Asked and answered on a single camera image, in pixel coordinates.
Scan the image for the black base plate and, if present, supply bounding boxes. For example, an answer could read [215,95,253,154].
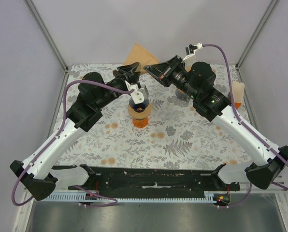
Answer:
[81,167,240,196]

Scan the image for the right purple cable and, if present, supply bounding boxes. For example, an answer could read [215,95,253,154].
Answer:
[202,43,288,209]

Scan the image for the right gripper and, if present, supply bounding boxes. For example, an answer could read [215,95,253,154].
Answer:
[144,56,199,101]

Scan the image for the blue cable duct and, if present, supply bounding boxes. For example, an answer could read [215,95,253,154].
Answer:
[44,188,225,203]

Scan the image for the orange glass dripper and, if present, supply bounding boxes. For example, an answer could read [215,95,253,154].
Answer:
[132,117,149,128]

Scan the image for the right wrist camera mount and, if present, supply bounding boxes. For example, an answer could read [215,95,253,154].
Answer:
[183,43,203,63]

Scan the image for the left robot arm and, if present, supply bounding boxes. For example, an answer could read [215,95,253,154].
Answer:
[10,62,144,201]

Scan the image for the orange coffee filter box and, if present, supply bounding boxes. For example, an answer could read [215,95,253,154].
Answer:
[232,81,245,110]

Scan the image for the glass coffee server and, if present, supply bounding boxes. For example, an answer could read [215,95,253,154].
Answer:
[175,88,189,101]

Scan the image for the floral table mat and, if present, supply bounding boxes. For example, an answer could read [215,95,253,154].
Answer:
[58,74,250,170]

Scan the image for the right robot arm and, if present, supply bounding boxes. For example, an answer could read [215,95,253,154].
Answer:
[144,56,288,190]

